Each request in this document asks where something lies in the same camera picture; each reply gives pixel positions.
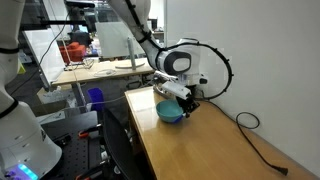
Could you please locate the black office chair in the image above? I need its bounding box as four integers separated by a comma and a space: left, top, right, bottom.
102, 109, 144, 180

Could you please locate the black perforated robot base table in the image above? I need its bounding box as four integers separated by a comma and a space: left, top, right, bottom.
40, 111, 101, 180

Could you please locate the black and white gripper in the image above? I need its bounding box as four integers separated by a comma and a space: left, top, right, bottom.
163, 81, 200, 118

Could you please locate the white monitor on stand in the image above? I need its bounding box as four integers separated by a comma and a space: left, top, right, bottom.
95, 22, 144, 70

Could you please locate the wooden background desk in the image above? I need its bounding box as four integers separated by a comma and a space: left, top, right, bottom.
51, 58, 154, 86

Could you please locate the black camera arm mount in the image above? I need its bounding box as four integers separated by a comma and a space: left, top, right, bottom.
29, 0, 98, 31

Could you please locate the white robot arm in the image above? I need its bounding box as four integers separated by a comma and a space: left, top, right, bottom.
0, 0, 203, 180

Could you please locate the black power cable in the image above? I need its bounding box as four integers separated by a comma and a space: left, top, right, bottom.
199, 98, 290, 177

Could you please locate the red office chair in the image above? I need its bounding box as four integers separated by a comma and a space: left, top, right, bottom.
59, 42, 86, 64

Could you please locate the teal bowl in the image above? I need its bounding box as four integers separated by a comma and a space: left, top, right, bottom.
156, 100, 184, 123

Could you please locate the blue trash bin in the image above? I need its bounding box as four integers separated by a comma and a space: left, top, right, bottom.
87, 88, 104, 111

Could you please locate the orange-handled clamp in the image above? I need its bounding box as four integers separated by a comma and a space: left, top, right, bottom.
78, 124, 101, 138
75, 161, 108, 180

